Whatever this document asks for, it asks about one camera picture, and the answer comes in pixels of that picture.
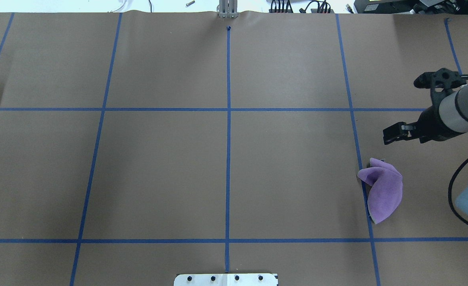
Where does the purple cloth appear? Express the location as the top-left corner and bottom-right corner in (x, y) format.
(357, 158), (403, 224)

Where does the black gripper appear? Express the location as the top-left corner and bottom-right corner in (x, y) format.
(383, 106), (452, 145)

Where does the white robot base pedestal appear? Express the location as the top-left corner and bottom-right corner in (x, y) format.
(173, 273), (279, 286)

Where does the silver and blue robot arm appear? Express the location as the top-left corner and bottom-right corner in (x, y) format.
(383, 68), (468, 145)

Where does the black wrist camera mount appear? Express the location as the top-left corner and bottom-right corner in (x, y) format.
(413, 68), (468, 95)

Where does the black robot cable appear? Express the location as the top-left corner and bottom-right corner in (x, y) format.
(448, 148), (468, 234)

